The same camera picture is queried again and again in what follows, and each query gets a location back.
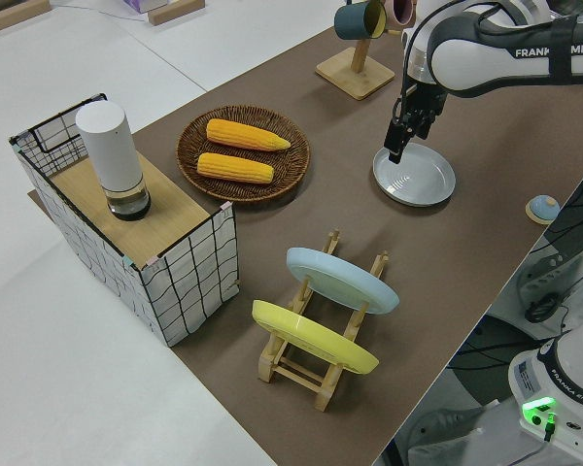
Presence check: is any short wooden block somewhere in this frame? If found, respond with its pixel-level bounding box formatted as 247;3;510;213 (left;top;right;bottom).
148;0;206;24

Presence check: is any light blue plate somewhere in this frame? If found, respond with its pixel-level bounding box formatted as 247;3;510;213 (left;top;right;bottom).
286;247;400;316

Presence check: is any teal mug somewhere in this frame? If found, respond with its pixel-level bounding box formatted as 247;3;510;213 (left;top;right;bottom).
333;0;389;41

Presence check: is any black wire grid shelf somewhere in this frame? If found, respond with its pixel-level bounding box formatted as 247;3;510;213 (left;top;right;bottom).
8;92;239;349

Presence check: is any white cylinder bottle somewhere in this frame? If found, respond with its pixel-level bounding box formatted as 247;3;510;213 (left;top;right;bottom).
74;100;153;222

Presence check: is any purple white box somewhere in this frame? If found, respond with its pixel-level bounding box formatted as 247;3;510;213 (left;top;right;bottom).
122;0;169;15

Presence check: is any wooden mug tree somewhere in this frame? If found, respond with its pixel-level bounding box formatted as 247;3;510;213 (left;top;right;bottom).
315;0;402;102

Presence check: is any wooden plate rack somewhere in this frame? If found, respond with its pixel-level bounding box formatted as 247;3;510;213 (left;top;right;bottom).
257;227;390;413

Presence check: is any shorter yellow corn cob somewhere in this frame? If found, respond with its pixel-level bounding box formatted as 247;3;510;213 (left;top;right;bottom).
196;151;275;185

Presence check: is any long wooden block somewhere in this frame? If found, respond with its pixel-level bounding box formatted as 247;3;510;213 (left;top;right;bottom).
0;0;51;34

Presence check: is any blue service bell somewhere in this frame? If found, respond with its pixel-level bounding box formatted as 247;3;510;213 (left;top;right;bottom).
524;194;560;225

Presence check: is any pink mug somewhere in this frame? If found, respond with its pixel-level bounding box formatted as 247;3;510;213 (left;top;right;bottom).
386;0;416;26

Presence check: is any yellow plate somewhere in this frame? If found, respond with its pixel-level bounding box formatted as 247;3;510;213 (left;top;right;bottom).
251;299;381;376

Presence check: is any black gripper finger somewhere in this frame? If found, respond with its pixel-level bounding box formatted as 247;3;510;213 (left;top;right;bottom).
416;110;439;140
384;119;412;165

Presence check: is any longer yellow corn cob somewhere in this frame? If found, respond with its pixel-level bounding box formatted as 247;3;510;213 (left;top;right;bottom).
206;118;292;152

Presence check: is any gray round plate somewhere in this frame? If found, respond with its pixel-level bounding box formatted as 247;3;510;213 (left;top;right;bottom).
372;142;457;208

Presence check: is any brown wicker basket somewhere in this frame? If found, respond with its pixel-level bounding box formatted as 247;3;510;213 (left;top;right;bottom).
176;105;312;203

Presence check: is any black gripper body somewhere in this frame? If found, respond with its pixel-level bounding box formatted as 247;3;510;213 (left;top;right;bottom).
398;80;449;128

